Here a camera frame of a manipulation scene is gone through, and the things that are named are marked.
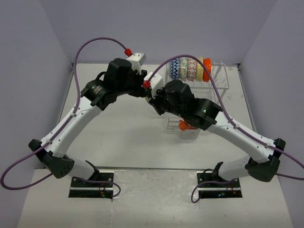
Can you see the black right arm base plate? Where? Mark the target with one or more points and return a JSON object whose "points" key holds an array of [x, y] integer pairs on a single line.
{"points": [[218, 191]]}

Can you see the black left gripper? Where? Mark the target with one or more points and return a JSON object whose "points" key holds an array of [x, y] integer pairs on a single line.
{"points": [[141, 91]]}

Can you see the red lattice patterned bowl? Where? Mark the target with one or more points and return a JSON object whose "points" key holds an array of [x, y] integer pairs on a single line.
{"points": [[191, 69]]}

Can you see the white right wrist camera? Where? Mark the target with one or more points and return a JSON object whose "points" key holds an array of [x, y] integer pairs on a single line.
{"points": [[153, 85]]}

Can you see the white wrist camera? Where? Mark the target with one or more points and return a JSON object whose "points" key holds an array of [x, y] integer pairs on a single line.
{"points": [[153, 85], [137, 60]]}

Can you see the yellow patterned bowl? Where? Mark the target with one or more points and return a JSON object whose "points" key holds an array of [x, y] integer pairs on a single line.
{"points": [[199, 72]]}

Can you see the white cutlery holder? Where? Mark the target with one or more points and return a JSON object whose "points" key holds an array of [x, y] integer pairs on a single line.
{"points": [[190, 134]]}

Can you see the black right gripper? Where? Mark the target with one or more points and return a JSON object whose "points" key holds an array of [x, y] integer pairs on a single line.
{"points": [[154, 101]]}

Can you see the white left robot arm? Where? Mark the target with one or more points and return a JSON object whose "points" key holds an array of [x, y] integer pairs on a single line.
{"points": [[94, 98]]}

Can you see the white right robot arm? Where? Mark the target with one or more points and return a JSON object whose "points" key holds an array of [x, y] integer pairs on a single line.
{"points": [[261, 161]]}

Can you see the white wire dish rack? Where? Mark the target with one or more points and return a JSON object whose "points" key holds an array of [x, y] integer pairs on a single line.
{"points": [[219, 74]]}

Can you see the orange plastic bowl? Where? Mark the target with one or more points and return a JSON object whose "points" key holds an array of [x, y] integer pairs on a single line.
{"points": [[207, 70]]}

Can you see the orange plastic spoon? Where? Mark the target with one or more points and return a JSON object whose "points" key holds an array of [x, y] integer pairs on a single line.
{"points": [[183, 125]]}

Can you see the blue zigzag patterned bowl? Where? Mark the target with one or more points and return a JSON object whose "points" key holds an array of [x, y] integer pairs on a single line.
{"points": [[174, 69]]}

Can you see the green floral patterned bowl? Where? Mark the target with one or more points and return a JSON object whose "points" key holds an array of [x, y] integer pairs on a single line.
{"points": [[183, 68]]}

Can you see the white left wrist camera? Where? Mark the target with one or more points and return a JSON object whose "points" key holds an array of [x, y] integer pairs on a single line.
{"points": [[137, 60]]}

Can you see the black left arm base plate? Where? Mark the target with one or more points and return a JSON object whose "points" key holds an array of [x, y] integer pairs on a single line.
{"points": [[80, 189]]}

